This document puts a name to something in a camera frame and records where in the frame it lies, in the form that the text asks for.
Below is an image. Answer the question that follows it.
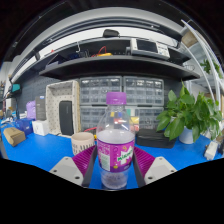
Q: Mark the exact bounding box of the white perforated crate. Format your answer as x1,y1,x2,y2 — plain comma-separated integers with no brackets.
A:
45,79,82,138

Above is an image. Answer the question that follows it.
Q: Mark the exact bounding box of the flat black case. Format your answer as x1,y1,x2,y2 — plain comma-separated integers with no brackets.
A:
135,128,178,149

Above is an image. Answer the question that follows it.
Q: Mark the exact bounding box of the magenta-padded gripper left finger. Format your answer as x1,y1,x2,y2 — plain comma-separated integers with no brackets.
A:
49,144,98,188

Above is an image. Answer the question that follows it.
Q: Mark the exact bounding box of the white cardboard box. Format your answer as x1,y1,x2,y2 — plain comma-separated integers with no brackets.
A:
31,119,50,137

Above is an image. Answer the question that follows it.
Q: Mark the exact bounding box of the white metal shelf rack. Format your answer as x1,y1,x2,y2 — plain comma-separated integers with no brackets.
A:
181,18,224,111

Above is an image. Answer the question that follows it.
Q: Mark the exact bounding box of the brown cardboard box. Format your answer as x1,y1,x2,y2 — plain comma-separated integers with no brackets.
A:
2,126,27,148

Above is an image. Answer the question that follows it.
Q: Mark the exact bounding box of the clear bottle with purple cap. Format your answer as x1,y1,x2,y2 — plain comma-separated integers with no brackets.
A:
95,91,136,191

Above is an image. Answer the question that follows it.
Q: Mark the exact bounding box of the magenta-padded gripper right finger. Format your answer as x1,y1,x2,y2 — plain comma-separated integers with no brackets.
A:
132,146,178,188

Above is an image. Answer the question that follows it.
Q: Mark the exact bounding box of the dark grey upright box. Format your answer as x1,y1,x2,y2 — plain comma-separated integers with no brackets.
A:
35,95,48,122

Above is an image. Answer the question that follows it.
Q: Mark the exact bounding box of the yellow multimeter with red leads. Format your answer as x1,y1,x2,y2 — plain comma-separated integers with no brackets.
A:
83,126,99,140

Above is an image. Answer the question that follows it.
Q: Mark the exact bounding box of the blue box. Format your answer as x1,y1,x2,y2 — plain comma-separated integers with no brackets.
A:
14,118,34,136

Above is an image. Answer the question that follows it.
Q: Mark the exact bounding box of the white power adapter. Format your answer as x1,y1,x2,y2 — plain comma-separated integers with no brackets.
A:
203,139,219,162

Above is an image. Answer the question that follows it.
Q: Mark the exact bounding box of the beige patterned cup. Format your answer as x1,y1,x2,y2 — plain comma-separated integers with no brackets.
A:
71,131,96,156

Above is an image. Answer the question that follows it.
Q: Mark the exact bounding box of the green potted plant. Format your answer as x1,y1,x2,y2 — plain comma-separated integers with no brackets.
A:
155,81,224,145

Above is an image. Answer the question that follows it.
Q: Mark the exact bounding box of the purple bag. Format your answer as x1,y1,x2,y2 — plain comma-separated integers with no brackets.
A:
25,100,38,120

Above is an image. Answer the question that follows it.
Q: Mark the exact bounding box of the black speaker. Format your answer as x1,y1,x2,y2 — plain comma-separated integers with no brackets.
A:
58,100,75,136

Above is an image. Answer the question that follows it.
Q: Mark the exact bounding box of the grey small-parts drawer cabinet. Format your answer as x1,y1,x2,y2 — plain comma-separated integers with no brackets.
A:
79,76,123,107
79,105,109,133
122,75,166,107
133,105,165,131

